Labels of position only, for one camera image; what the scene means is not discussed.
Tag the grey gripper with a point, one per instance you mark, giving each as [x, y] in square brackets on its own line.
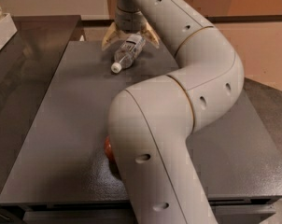
[129, 22]

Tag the clear plastic water bottle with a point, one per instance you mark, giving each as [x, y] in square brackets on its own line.
[128, 52]

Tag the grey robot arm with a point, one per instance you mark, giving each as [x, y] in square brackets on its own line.
[149, 122]

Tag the red apple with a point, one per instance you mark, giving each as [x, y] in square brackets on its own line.
[108, 150]

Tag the white box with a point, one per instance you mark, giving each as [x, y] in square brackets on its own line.
[7, 29]

